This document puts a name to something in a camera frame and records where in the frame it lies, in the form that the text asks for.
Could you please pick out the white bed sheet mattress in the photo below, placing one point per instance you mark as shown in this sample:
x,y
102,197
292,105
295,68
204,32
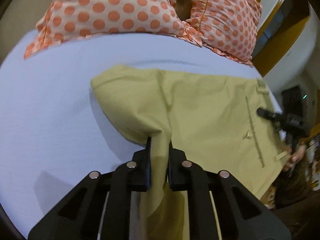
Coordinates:
x,y
53,131

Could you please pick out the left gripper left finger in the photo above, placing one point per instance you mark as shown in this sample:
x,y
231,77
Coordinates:
x,y
99,206

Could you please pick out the right human hand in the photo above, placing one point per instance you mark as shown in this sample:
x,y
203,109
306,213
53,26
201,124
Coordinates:
x,y
294,157

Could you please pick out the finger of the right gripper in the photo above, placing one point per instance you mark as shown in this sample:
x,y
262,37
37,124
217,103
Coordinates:
x,y
268,115

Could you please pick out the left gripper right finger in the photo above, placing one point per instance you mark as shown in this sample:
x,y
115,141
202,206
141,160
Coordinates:
x,y
219,206

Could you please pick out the right polka dot pillow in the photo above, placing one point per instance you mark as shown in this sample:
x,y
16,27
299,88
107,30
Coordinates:
x,y
227,27

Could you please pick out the wooden framed window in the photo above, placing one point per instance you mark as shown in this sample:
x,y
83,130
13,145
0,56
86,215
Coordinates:
x,y
281,23

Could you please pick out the polka dot pillow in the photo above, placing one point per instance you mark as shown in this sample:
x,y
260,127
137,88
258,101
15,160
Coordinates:
x,y
227,27
67,20

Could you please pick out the left polka dot pillow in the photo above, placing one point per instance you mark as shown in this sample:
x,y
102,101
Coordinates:
x,y
67,20

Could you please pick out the khaki pants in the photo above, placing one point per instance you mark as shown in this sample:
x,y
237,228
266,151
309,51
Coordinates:
x,y
211,118

